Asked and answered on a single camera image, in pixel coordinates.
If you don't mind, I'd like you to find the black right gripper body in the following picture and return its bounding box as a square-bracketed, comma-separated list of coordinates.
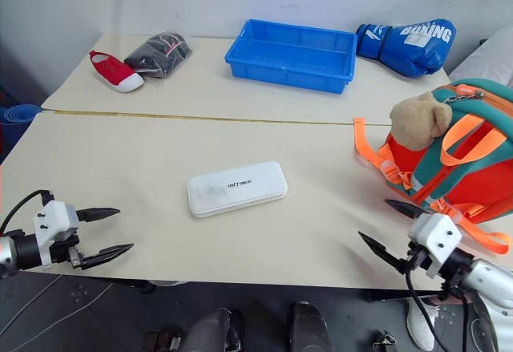
[402, 241, 436, 276]

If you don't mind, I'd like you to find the black table frame bar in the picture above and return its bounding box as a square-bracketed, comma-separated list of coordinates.
[363, 289, 446, 304]

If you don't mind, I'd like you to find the grey fabric cushion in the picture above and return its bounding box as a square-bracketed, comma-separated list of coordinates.
[448, 22, 513, 88]

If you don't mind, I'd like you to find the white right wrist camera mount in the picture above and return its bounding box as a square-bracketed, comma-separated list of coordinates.
[408, 212, 463, 279]

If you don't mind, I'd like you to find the orange and teal backpack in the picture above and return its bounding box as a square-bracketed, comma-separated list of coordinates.
[353, 78, 513, 256]

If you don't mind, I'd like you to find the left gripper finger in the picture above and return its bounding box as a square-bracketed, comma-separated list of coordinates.
[81, 242, 135, 271]
[76, 207, 122, 223]

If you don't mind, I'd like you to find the red slip-on shoe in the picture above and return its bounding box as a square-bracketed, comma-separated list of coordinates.
[88, 50, 145, 94]

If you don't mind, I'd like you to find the blue plastic tray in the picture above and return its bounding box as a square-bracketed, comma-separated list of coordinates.
[224, 18, 358, 95]

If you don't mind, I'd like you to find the white rectangular case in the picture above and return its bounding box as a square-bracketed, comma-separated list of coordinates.
[186, 160, 289, 219]

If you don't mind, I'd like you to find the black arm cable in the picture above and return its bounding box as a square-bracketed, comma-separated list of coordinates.
[0, 189, 55, 236]
[404, 261, 500, 352]

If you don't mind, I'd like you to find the blue rolled mat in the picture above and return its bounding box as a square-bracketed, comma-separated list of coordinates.
[0, 103, 42, 161]

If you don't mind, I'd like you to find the black clothing in clear bag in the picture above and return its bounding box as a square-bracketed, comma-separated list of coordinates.
[123, 31, 193, 79]

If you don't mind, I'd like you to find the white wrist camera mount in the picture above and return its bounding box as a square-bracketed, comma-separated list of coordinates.
[408, 212, 463, 279]
[32, 200, 79, 268]

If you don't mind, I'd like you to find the white sneaker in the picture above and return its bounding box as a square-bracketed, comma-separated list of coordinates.
[406, 297, 440, 352]

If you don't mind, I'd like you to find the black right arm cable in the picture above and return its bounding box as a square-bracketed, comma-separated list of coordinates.
[404, 261, 500, 352]

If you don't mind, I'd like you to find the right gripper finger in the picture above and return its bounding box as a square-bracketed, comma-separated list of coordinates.
[357, 231, 407, 276]
[385, 199, 430, 221]

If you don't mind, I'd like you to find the blue boxing glove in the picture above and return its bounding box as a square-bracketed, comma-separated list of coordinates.
[355, 18, 458, 79]

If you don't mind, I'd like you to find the tan plush bear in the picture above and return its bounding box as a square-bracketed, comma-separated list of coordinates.
[389, 91, 453, 152]

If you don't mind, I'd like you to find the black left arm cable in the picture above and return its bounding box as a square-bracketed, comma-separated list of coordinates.
[0, 189, 55, 236]

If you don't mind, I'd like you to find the yellow tape strip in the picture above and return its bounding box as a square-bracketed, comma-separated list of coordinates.
[41, 107, 392, 127]

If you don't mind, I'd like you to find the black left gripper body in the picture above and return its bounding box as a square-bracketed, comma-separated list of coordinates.
[49, 232, 88, 271]

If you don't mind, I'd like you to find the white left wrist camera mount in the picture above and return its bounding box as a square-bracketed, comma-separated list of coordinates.
[32, 200, 79, 268]

